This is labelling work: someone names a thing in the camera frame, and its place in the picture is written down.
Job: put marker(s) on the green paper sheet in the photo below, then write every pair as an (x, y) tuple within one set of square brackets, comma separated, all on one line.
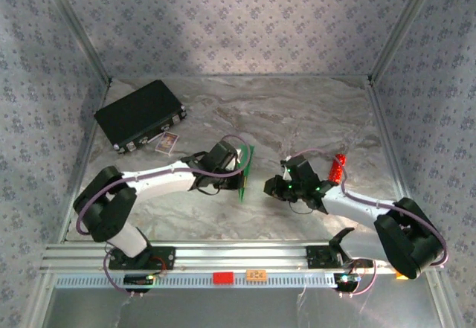
[(248, 168)]

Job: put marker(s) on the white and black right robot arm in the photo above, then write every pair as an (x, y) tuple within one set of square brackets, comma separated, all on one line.
[(357, 207)]

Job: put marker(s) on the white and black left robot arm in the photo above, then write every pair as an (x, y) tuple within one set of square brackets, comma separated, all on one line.
[(163, 181)]

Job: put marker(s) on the red glitter tube silver base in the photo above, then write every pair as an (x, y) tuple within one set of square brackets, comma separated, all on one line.
[(337, 170)]

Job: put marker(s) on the colourful card pack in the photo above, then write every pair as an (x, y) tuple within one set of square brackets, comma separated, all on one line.
[(166, 143)]

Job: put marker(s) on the orange label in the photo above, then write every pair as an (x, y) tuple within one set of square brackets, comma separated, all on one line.
[(256, 275)]

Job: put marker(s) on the black hard case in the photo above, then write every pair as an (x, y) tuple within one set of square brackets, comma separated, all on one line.
[(137, 114)]

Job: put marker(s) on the red label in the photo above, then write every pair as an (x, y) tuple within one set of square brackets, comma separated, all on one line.
[(223, 277)]

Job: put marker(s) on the black right controller board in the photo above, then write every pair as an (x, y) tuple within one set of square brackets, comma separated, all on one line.
[(346, 279)]

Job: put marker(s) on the black controller board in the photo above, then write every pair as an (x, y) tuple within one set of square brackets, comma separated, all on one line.
[(346, 279), (137, 279)]

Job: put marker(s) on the black left controller board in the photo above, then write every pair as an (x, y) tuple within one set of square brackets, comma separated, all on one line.
[(137, 279)]

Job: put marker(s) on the aluminium mounting rail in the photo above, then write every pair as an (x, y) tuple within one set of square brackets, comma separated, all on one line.
[(238, 253)]

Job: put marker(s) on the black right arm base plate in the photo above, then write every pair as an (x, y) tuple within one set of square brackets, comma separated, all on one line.
[(316, 257)]

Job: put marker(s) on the aluminium side rail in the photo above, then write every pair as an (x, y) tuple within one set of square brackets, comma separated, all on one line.
[(88, 153), (388, 138)]

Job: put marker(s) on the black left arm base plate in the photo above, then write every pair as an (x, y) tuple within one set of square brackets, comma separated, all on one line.
[(167, 257)]

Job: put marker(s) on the aluminium frame post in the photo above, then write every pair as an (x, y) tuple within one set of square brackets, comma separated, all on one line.
[(76, 26), (403, 26)]

